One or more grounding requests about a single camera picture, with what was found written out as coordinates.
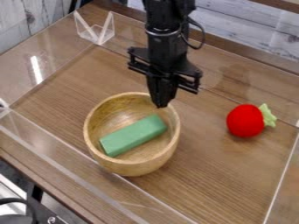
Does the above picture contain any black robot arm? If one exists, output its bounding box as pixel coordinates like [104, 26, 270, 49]
[127, 0, 206, 108]

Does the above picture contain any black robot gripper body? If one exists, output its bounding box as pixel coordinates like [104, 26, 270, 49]
[127, 30, 202, 95]

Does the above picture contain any green foam stick block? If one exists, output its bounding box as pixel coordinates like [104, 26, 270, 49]
[99, 114, 167, 158]

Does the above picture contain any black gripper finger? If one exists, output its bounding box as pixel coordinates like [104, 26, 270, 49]
[147, 76, 163, 107]
[162, 78, 179, 108]

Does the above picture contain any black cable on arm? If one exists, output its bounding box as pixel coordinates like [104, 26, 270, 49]
[180, 16, 207, 51]

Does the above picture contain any brown wooden bowl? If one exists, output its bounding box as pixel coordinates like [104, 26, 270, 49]
[83, 92, 182, 177]

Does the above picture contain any clear acrylic corner bracket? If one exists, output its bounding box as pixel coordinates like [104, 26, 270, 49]
[73, 10, 115, 46]

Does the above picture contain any red plush strawberry toy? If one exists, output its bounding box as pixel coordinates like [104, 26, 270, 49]
[227, 103, 276, 137]

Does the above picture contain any black table frame leg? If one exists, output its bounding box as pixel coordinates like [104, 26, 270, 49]
[0, 182, 69, 224]

